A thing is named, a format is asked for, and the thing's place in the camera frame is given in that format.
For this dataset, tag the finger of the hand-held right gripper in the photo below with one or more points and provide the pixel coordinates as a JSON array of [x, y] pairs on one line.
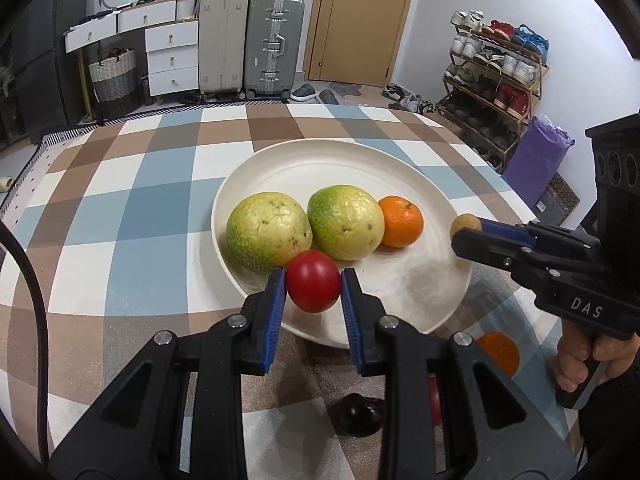
[[480, 247], [505, 232]]

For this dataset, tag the person's right forearm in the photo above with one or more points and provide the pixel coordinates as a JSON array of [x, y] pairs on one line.
[[615, 420]]

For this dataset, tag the white and black sneaker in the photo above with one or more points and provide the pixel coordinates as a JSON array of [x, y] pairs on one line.
[[414, 104], [396, 92]]

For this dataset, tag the person's right hand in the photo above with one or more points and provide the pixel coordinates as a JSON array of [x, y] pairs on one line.
[[575, 360]]

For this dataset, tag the dark grey fridge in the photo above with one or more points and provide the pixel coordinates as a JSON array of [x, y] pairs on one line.
[[45, 75]]

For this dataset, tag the wooden door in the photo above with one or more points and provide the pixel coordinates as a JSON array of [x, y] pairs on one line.
[[360, 25]]

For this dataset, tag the red tomato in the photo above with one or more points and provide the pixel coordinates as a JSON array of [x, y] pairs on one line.
[[435, 400], [314, 281]]

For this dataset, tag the purple bag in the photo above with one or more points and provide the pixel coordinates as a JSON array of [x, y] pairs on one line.
[[537, 160]]

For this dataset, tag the brown floor mat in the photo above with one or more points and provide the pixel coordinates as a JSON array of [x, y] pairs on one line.
[[347, 88]]

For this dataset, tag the checked tablecloth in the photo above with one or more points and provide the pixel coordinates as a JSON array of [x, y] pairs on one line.
[[125, 210]]

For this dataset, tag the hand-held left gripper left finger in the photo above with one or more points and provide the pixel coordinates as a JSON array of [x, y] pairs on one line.
[[272, 320]]

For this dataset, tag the grey slipper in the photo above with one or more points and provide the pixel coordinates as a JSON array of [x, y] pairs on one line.
[[330, 96], [304, 92]]

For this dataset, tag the beige suitcase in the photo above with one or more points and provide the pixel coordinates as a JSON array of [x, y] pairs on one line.
[[223, 42]]

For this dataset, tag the orange mandarin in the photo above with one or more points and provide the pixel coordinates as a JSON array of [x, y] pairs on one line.
[[400, 221], [500, 352]]

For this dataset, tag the brown longan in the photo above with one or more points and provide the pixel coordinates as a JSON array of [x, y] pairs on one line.
[[462, 224]]

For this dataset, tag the yellow-green guava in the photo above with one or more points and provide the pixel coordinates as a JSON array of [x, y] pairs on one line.
[[267, 232], [345, 222]]

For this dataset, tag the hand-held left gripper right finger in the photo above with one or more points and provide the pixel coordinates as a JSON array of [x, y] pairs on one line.
[[352, 320]]

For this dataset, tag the white pleated bin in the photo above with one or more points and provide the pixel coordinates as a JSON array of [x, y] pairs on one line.
[[185, 8]]

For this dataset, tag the group of shoes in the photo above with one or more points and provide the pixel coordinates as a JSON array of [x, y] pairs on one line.
[[500, 60]]

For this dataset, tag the woven laundry basket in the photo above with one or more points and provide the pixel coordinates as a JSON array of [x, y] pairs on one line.
[[114, 82]]

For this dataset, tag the wooden shoe rack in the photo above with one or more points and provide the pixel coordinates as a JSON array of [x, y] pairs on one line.
[[532, 115]]

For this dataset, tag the dark purple plum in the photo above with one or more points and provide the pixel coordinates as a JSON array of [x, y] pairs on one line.
[[357, 412]]

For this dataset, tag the small tape roll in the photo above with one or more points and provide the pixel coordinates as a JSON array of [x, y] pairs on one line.
[[6, 183]]

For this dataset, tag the silver suitcase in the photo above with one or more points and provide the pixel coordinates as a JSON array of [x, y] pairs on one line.
[[272, 45]]

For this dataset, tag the white drawer desk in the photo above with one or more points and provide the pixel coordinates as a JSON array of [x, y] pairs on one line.
[[170, 60]]

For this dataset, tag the cream round plate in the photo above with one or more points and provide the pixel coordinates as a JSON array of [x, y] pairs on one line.
[[400, 285]]

